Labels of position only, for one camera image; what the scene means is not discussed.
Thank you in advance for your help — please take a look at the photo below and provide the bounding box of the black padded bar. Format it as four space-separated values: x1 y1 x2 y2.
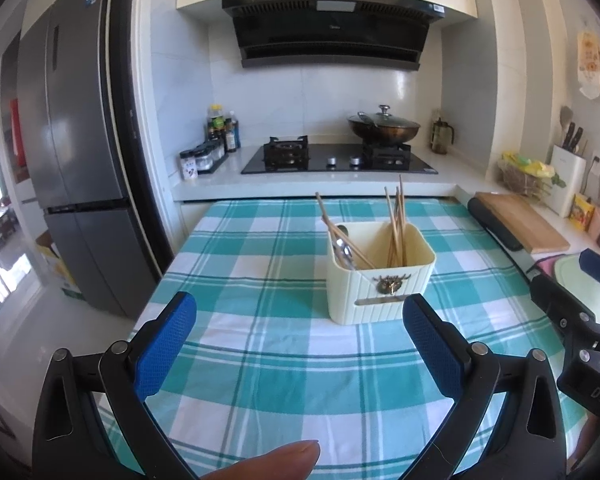
467 197 526 252

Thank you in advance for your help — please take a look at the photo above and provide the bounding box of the wire basket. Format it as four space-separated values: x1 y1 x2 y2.
497 160 553 201

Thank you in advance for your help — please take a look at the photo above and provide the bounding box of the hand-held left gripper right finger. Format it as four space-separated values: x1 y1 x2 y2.
402 294 566 480

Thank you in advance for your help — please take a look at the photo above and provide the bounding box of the black gas stove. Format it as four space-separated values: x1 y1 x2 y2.
240 136 439 176

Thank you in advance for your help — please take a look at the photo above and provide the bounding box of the white-label spice jar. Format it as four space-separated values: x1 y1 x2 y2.
180 150 199 181

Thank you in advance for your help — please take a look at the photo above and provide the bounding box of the person's left hand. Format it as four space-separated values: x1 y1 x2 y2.
197 439 322 480

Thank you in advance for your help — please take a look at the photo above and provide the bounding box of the red hanging cloth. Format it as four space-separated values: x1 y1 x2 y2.
9 97 27 168

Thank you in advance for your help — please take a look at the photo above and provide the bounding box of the teal plaid tablecloth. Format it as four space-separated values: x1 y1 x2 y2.
97 197 588 480

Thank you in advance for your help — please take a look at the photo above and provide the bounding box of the wooden cutting board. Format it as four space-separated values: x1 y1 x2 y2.
474 191 572 255

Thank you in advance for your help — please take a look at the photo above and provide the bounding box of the blue-label sauce bottle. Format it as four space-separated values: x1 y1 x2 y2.
226 111 242 153

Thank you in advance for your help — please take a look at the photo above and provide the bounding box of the cardboard box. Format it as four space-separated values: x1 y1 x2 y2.
35 230 81 301

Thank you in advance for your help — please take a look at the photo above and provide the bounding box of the cream ribbed utensil holder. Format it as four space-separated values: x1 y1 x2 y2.
327 220 437 325

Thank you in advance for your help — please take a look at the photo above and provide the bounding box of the brown glass pitcher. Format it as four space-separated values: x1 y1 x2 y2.
430 109 455 156

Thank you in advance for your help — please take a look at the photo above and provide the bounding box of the white knife block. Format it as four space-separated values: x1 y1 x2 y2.
550 145 588 218

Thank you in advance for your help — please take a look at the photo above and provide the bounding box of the wooden chopstick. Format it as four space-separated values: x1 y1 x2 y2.
315 191 377 270
393 186 401 267
327 224 370 270
384 187 396 267
387 222 409 267
399 175 406 265

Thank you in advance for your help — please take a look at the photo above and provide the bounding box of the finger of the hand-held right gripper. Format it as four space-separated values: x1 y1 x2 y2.
529 276 599 346
579 248 600 297

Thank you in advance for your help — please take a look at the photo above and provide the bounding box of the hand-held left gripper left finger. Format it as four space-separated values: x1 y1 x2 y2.
32 291 201 480

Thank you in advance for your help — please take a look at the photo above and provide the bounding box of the hanging printed bag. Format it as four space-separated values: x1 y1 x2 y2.
576 31 600 98

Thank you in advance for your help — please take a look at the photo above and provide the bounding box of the dark wok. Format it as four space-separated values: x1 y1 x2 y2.
346 112 422 145

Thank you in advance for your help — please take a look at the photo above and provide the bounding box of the green cutting board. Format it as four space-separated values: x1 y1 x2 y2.
552 254 600 311

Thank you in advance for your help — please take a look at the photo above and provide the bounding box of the yellow-green plastic bag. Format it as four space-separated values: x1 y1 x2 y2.
501 151 567 188

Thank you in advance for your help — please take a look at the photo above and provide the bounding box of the glass wok lid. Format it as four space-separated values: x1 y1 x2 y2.
350 105 421 128

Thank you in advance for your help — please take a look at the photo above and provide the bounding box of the black range hood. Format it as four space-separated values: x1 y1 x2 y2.
222 0 445 72

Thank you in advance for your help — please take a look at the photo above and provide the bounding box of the person's right hand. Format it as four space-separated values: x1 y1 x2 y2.
572 410 600 468

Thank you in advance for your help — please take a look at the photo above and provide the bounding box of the grey refrigerator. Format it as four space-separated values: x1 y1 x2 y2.
17 0 163 318

